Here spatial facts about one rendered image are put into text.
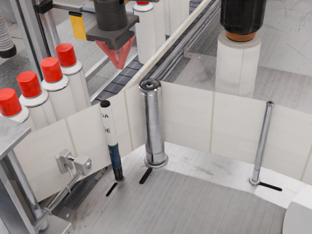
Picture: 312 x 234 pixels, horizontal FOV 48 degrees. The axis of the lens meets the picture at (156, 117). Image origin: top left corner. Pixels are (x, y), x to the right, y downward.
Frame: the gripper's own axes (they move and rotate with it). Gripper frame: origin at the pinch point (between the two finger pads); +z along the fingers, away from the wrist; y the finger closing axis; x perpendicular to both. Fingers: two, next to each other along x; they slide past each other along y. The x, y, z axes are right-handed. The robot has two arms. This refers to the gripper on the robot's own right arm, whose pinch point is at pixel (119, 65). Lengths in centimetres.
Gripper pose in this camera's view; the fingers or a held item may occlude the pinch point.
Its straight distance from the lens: 75.0
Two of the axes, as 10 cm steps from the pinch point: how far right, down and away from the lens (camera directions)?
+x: -9.0, -2.3, 3.7
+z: 0.7, 7.6, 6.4
